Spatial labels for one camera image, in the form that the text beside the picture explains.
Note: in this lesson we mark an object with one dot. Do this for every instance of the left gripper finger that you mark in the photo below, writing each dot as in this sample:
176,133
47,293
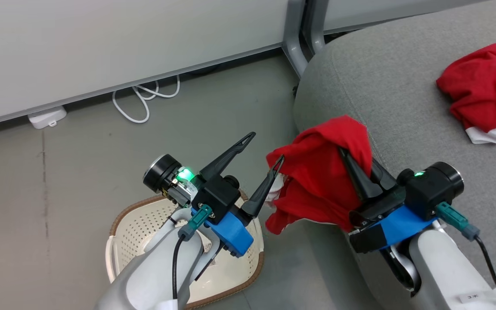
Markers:
261,189
226,160

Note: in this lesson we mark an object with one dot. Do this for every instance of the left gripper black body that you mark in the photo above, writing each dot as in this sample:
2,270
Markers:
215,198

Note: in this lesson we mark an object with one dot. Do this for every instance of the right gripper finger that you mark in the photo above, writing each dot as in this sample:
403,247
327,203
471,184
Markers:
360,181
383,178

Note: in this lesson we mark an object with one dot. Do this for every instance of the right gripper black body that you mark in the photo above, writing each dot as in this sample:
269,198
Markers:
377,206

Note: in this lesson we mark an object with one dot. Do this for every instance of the red garment with white trim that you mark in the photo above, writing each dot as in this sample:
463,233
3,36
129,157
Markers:
485,90

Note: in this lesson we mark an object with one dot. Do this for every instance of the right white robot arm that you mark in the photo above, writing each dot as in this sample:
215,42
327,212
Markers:
446,271

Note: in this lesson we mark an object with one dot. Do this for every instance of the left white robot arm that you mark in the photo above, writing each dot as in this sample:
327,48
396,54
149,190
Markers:
153,275

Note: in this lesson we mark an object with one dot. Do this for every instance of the grey fabric sofa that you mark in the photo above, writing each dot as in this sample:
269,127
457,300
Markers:
403,86

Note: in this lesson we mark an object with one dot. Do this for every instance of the cream perforated laundry basket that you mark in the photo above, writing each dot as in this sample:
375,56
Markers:
136,232

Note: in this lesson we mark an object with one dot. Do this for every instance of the grey metal table legs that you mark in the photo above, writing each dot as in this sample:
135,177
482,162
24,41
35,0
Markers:
293,34

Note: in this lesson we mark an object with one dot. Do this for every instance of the white power adapter box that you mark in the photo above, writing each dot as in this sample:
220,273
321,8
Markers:
48,117

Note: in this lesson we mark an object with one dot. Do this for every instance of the right blue camera mount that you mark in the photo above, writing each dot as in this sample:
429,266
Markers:
403,226

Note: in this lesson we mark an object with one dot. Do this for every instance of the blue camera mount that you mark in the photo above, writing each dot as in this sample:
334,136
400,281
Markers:
230,232
403,226

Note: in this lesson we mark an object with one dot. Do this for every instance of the left blue camera mount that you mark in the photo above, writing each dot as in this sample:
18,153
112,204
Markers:
230,232

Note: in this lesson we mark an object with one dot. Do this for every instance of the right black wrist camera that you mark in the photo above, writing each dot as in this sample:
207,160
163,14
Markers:
435,187

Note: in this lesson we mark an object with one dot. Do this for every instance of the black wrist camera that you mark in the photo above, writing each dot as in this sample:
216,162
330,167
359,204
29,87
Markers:
435,187
164,172

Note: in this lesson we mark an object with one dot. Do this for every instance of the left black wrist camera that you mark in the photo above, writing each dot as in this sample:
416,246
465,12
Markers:
164,172

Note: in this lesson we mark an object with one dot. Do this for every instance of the grey metal partition post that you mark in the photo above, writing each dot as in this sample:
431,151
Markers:
314,30

